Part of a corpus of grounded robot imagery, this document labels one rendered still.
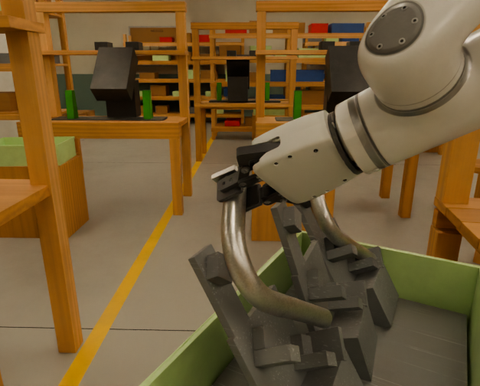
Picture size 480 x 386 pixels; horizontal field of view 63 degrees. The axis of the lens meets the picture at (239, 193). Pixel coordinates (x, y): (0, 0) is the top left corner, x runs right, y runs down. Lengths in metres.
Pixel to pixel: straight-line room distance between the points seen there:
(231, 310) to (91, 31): 11.44
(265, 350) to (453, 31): 0.42
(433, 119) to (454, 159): 1.22
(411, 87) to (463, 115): 0.07
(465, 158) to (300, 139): 1.24
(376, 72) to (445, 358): 0.63
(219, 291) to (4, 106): 5.49
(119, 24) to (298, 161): 11.23
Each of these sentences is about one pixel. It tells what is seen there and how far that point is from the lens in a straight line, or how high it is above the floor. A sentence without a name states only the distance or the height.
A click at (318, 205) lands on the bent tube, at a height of 1.10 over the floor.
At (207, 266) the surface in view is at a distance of 0.52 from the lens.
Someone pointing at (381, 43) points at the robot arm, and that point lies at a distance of 0.35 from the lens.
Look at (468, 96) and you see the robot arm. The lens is 0.39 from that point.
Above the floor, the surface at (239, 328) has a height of 1.03.
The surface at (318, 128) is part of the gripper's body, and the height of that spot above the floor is 1.30.
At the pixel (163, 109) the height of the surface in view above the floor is 0.35.
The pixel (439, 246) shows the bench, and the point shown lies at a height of 0.71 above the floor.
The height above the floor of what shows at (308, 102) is 0.74.
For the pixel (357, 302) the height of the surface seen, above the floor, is 0.96.
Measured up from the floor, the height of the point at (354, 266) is 0.94.
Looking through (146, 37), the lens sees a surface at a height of 2.18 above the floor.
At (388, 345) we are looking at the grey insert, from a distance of 0.86.
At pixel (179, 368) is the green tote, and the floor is 0.94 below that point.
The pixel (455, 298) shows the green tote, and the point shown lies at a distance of 1.01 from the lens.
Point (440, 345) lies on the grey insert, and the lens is 0.90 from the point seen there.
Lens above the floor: 1.36
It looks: 18 degrees down
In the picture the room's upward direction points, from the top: straight up
